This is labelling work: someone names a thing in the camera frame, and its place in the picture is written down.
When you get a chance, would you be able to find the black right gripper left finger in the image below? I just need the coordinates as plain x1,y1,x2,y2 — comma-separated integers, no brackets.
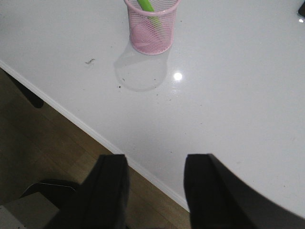
45,155,130,229

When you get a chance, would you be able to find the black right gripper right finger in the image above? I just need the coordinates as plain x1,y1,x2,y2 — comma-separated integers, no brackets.
183,154,305,229

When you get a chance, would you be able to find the green marker pen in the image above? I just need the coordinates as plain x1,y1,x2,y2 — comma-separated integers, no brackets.
137,0,162,28

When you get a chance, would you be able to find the pink mesh pen holder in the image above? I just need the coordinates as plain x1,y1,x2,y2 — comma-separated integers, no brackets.
124,0,180,55

